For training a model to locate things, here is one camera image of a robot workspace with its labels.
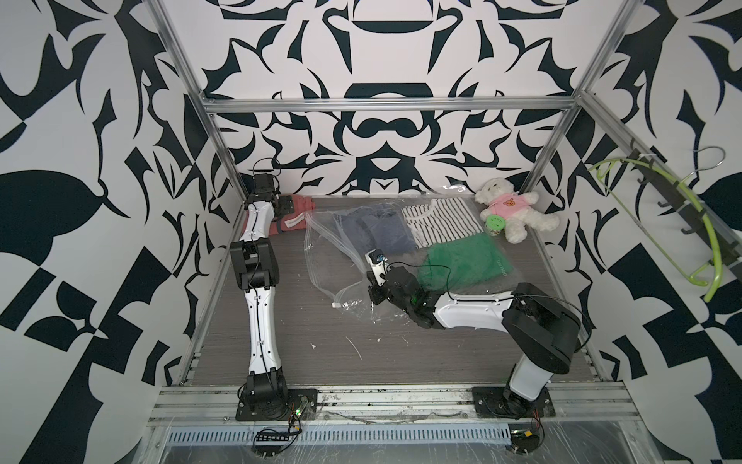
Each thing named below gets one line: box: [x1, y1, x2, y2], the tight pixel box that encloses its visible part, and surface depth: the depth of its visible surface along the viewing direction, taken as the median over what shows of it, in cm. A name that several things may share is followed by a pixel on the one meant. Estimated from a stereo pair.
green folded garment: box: [421, 232, 514, 291], surface depth 101 cm
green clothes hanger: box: [588, 157, 724, 304], surface depth 58 cm
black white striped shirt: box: [400, 197, 485, 249], surface depth 114 cm
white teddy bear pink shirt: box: [474, 177, 560, 245], surface depth 110 cm
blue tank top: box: [333, 203, 417, 254], surface depth 106 cm
